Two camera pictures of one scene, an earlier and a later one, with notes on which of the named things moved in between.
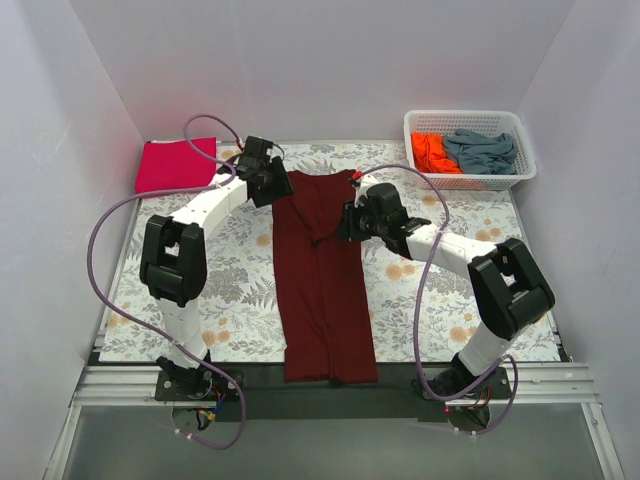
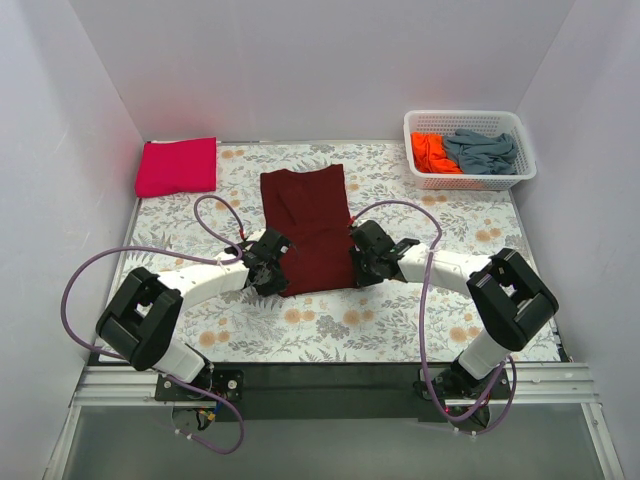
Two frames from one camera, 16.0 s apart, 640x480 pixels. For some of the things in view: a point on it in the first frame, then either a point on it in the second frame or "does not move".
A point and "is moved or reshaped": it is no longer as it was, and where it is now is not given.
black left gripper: (275, 185) -> (273, 270)
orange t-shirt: (430, 155) does not move
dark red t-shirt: (323, 317) is moved or reshaped
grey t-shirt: (479, 154) does not move
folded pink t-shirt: (174, 165) does not move
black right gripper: (348, 226) -> (364, 261)
